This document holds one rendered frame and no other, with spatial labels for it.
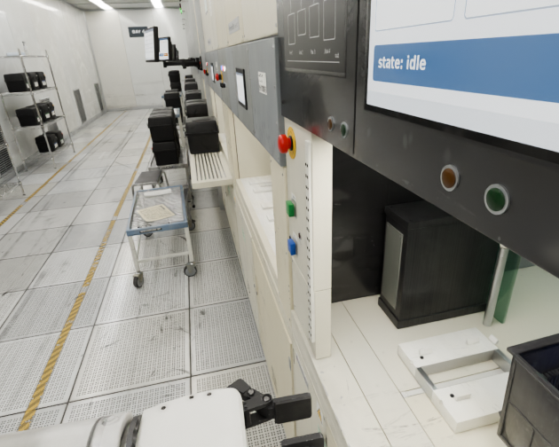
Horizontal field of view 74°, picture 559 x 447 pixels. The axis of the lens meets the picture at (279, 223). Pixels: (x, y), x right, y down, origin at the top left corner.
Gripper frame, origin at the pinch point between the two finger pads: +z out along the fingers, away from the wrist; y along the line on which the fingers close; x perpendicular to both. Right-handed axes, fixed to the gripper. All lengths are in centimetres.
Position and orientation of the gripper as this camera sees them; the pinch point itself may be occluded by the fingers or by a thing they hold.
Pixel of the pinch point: (297, 427)
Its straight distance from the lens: 42.2
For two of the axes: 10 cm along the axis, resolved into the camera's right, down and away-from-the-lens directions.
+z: 9.8, -1.2, 1.4
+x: -0.5, -9.1, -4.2
